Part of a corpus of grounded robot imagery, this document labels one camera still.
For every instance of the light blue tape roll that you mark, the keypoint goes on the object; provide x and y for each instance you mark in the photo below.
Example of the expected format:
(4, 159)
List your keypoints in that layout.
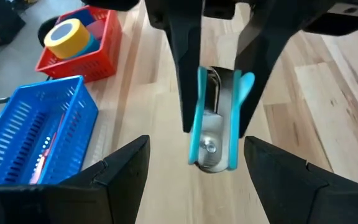
(92, 46)

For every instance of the pink tape roll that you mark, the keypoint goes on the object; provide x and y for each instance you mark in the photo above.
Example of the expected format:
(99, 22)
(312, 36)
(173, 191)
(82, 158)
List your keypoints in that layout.
(97, 29)

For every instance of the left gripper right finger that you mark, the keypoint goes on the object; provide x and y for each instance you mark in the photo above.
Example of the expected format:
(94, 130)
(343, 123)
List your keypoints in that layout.
(275, 180)

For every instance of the red plastic basket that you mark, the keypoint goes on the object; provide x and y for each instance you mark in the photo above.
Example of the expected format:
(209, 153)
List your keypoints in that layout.
(85, 67)

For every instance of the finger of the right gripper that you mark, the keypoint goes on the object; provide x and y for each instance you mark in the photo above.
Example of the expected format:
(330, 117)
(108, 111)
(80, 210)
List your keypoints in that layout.
(266, 53)
(186, 62)

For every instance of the red mini stapler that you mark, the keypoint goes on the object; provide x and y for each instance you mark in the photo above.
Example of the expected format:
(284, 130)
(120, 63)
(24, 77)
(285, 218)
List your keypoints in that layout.
(42, 161)

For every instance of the blue plastic basket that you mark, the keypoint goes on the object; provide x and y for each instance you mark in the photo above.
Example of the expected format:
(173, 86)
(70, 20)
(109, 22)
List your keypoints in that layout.
(82, 124)

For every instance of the yellow tape roll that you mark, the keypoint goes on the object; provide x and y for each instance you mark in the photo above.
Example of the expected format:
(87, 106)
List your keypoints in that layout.
(70, 43)

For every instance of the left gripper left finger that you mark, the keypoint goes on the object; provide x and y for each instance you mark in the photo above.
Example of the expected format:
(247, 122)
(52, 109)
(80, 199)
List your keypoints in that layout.
(129, 174)

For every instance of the teal staple remover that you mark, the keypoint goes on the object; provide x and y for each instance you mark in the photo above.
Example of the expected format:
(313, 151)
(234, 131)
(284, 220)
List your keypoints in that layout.
(213, 146)

